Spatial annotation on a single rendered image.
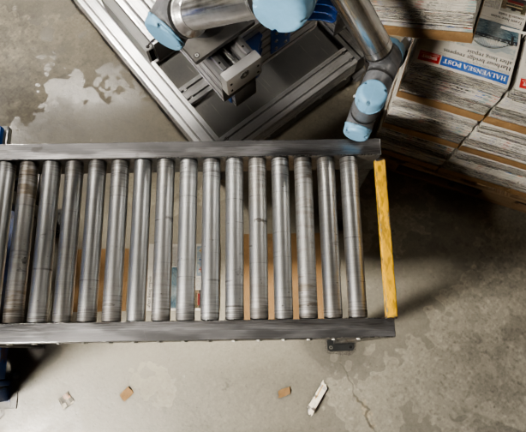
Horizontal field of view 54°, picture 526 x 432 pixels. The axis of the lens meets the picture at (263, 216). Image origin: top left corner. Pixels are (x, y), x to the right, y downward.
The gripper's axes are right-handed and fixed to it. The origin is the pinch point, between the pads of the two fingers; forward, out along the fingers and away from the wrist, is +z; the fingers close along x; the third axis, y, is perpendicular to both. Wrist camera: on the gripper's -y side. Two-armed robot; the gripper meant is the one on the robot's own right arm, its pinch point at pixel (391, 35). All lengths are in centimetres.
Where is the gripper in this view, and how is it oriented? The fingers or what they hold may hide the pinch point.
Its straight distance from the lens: 165.6
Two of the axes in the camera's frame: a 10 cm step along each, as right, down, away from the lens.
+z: 3.4, -9.1, 2.4
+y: -2.9, -3.5, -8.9
